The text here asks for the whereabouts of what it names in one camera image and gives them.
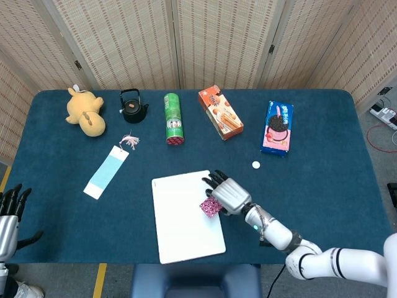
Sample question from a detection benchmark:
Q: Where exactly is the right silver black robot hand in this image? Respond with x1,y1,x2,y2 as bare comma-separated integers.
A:
201,169,252,217

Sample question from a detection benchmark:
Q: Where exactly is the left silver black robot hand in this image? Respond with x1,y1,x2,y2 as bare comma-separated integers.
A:
0,183,44,262

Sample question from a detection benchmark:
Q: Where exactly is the pink patterned card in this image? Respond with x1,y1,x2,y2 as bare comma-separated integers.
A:
199,197,223,219

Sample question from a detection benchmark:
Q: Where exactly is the white magnetic board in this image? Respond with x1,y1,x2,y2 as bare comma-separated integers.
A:
151,169,227,264

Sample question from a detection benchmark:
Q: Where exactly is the white shoe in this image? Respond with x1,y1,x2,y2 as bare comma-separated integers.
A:
14,281,45,298

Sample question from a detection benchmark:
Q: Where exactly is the blue cookie box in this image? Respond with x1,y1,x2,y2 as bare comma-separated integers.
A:
259,100,294,157

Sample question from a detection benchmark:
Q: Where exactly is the orange biscuit box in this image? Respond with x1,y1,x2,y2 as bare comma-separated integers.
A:
198,85,244,141

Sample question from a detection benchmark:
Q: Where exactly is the blue table cloth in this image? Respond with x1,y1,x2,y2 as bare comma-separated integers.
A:
6,89,393,266

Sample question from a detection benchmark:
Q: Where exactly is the green chip can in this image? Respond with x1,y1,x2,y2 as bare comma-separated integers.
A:
163,93,185,147

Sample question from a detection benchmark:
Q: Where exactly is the blue padded chair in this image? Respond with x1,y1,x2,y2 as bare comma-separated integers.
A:
130,263,263,298

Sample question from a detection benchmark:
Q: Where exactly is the blue white tasselled bookmark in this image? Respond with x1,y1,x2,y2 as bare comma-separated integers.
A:
83,130,140,201

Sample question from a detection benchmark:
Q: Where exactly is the black cast iron teapot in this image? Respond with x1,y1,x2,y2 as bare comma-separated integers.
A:
118,89,149,124

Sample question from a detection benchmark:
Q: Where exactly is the yellow plush toy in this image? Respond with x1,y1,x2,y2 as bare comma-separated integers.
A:
65,85,106,137

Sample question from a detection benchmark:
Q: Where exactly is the white power strip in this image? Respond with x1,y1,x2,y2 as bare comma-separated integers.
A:
368,104,397,130

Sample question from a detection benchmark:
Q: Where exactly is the woven folding screen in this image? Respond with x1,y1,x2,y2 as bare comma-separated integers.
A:
0,0,397,165

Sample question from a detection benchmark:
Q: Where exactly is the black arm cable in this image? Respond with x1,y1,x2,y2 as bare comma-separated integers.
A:
265,263,286,298

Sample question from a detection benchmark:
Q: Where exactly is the red cable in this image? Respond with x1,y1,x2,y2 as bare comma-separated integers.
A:
367,124,397,153

